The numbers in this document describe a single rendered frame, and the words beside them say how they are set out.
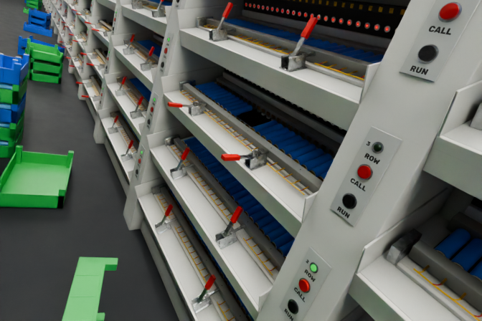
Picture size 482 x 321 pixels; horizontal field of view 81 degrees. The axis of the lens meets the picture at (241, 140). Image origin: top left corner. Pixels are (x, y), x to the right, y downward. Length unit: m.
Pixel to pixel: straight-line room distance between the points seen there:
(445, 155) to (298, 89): 0.22
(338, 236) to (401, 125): 0.16
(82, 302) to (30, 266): 0.37
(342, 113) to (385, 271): 0.21
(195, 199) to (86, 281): 0.28
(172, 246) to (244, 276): 0.34
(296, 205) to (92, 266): 0.47
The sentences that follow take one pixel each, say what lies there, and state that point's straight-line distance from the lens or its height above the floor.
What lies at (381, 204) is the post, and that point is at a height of 0.62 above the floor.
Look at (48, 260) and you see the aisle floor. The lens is 1.04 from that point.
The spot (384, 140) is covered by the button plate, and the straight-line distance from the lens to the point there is 0.37.
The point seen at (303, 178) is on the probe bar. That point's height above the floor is 0.56.
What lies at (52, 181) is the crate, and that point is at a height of 0.00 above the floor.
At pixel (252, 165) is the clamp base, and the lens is 0.53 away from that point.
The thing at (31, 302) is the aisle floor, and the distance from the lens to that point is 0.95.
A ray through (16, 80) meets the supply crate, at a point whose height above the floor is 0.34.
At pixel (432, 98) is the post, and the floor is 0.75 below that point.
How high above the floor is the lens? 0.74
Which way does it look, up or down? 18 degrees down
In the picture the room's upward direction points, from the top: 20 degrees clockwise
